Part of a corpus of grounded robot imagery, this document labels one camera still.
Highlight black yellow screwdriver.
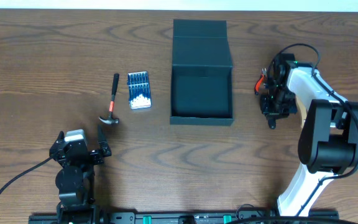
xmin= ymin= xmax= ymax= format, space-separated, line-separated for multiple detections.
xmin=268 ymin=118 xmax=276 ymax=129

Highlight orange scraper wooden handle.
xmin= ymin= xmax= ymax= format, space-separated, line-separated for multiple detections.
xmin=295 ymin=96 xmax=308 ymax=129

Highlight red handled cutting pliers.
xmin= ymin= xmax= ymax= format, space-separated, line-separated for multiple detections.
xmin=254 ymin=68 xmax=267 ymax=95

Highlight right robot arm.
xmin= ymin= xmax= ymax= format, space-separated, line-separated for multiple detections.
xmin=259 ymin=52 xmax=358 ymax=217

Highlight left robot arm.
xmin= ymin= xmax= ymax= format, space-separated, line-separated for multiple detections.
xmin=49 ymin=125 xmax=112 ymax=224

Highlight dark green open box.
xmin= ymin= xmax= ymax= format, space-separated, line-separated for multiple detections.
xmin=170 ymin=19 xmax=234 ymax=126

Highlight black handled claw hammer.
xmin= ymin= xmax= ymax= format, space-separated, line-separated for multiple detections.
xmin=99 ymin=73 xmax=119 ymax=125

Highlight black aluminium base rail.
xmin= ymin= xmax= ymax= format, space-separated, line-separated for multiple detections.
xmin=28 ymin=208 xmax=340 ymax=224

